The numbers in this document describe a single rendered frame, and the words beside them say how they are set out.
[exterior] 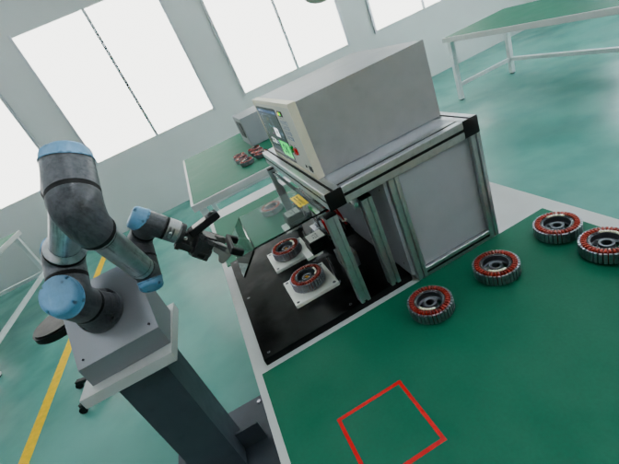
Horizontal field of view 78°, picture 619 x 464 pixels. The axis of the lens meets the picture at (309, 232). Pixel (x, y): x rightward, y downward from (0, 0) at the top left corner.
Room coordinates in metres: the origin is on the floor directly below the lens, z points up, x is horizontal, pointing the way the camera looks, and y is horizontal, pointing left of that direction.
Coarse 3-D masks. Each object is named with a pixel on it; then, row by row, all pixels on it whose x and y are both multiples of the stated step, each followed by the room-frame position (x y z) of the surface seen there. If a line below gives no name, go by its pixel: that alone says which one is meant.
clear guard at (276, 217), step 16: (288, 192) 1.08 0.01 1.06; (304, 192) 1.03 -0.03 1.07; (256, 208) 1.08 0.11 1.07; (272, 208) 1.02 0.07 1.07; (288, 208) 0.97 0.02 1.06; (304, 208) 0.92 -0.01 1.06; (320, 208) 0.88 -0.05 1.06; (240, 224) 1.02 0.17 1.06; (256, 224) 0.96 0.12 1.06; (272, 224) 0.92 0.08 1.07; (288, 224) 0.87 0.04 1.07; (240, 240) 0.96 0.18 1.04; (256, 240) 0.86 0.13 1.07
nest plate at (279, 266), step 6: (300, 240) 1.32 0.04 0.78; (300, 252) 1.23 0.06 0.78; (270, 258) 1.29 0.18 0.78; (294, 258) 1.21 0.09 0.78; (300, 258) 1.19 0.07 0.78; (276, 264) 1.22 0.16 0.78; (282, 264) 1.21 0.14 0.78; (288, 264) 1.19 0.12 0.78; (294, 264) 1.19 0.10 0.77; (276, 270) 1.19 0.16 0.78; (282, 270) 1.18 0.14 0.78
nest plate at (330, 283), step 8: (320, 264) 1.10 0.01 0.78; (328, 272) 1.04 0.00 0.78; (328, 280) 0.99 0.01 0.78; (336, 280) 0.97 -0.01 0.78; (288, 288) 1.04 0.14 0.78; (320, 288) 0.97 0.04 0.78; (328, 288) 0.96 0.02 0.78; (296, 296) 0.98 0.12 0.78; (304, 296) 0.97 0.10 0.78; (312, 296) 0.95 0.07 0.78; (296, 304) 0.95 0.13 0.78; (304, 304) 0.94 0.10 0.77
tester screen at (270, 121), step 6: (264, 114) 1.26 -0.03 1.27; (270, 114) 1.18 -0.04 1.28; (264, 120) 1.30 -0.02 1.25; (270, 120) 1.22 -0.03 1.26; (276, 120) 1.12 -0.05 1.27; (270, 126) 1.26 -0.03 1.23; (276, 126) 1.16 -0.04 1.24; (270, 132) 1.30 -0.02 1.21; (276, 138) 1.24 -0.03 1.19; (282, 138) 1.16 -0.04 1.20; (276, 144) 1.28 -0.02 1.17; (288, 156) 1.18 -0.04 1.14
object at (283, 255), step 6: (288, 240) 1.29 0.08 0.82; (294, 240) 1.27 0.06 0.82; (276, 246) 1.29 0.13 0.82; (282, 246) 1.29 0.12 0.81; (288, 246) 1.27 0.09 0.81; (294, 246) 1.23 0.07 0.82; (300, 246) 1.25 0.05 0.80; (276, 252) 1.24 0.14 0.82; (282, 252) 1.22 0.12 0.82; (288, 252) 1.21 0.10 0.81; (294, 252) 1.21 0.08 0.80; (276, 258) 1.23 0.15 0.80; (282, 258) 1.22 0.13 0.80; (288, 258) 1.21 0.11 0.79
